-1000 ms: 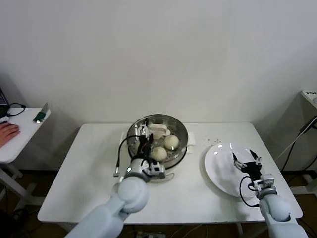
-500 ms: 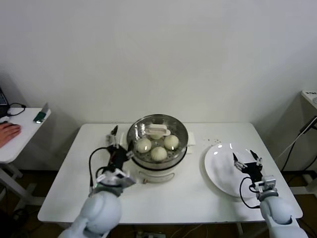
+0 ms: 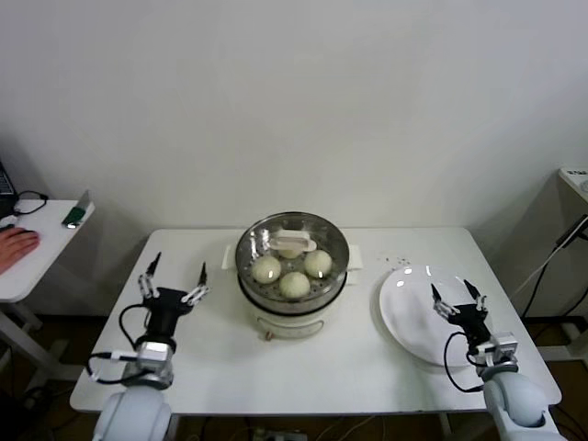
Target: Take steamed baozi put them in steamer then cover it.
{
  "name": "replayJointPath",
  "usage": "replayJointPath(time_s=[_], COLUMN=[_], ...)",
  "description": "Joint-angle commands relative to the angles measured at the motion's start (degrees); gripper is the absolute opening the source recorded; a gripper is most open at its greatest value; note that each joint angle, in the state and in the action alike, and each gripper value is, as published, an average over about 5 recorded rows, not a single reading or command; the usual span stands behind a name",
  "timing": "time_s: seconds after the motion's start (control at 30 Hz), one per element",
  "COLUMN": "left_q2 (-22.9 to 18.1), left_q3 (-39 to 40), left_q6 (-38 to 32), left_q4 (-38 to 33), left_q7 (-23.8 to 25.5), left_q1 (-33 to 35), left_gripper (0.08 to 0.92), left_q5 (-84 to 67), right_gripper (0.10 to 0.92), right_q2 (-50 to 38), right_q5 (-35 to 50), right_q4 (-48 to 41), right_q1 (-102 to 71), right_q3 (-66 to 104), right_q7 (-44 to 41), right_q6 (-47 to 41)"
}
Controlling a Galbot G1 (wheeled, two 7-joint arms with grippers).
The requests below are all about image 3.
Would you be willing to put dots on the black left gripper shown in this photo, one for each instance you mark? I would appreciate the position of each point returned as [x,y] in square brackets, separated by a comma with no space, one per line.
[165,308]

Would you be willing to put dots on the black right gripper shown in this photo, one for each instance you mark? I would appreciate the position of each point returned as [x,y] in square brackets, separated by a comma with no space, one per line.
[473,321]

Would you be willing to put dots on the white steamed baozi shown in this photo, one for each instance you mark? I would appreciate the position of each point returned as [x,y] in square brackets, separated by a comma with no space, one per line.
[289,253]
[265,269]
[294,286]
[318,264]

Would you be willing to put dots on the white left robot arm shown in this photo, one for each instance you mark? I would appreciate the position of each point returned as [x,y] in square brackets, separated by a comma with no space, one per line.
[133,413]

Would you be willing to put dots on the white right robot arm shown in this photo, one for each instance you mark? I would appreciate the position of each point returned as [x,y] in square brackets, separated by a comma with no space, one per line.
[514,404]

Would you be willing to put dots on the steel steamer basket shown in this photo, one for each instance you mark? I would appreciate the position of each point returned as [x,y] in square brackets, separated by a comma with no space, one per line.
[294,307]

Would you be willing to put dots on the person's hand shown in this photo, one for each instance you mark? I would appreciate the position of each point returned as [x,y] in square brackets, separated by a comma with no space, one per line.
[16,245]

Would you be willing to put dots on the white round plate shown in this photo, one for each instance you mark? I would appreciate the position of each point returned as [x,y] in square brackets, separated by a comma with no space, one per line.
[409,312]

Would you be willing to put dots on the green white handheld device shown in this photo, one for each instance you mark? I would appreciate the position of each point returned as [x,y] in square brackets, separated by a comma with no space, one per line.
[73,216]

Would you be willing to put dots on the white side table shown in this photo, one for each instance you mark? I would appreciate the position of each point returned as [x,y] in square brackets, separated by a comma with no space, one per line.
[55,262]

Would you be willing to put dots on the white electric cooker base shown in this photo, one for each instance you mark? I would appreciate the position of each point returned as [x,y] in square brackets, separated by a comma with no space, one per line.
[294,324]

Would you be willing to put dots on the black rectangular bar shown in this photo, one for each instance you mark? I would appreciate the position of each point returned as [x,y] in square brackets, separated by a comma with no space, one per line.
[566,232]

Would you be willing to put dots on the small black white device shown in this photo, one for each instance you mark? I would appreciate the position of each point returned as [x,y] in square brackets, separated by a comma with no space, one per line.
[9,223]

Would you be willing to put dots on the white floor power strip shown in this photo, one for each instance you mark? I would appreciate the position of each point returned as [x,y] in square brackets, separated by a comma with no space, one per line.
[280,434]

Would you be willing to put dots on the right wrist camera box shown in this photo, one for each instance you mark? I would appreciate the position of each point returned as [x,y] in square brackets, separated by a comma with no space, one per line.
[504,347]

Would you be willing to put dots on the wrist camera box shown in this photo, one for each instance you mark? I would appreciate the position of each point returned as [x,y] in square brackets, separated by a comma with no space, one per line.
[153,353]
[504,347]

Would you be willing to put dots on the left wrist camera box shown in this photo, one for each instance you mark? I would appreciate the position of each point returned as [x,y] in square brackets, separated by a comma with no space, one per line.
[153,353]

